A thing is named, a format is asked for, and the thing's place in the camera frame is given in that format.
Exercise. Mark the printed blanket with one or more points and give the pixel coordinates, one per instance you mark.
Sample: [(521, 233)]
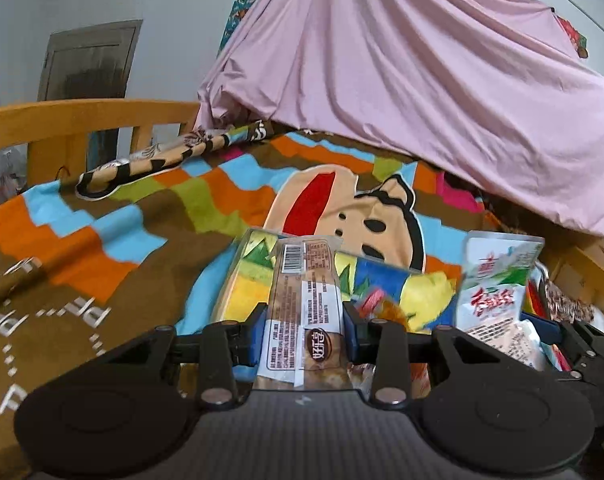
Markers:
[(132, 240)]

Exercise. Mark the pink cloth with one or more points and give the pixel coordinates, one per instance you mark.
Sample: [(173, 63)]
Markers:
[(407, 75)]

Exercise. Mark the clear brown pastry packet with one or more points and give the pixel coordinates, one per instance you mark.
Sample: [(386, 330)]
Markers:
[(302, 305)]

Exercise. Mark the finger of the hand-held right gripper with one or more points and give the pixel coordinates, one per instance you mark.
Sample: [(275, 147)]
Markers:
[(589, 390), (542, 329)]

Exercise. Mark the striped patterned cloth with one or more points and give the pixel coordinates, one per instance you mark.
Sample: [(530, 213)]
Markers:
[(147, 160)]

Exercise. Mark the white green snack pouch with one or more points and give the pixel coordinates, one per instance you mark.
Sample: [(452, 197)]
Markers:
[(494, 290)]

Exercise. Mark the brown patterned cloth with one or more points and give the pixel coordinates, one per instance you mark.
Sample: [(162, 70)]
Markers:
[(569, 302)]

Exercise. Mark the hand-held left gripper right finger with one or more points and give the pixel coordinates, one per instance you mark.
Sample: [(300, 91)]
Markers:
[(351, 332)]

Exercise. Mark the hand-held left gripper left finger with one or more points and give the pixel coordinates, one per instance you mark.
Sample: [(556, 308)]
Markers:
[(258, 335)]

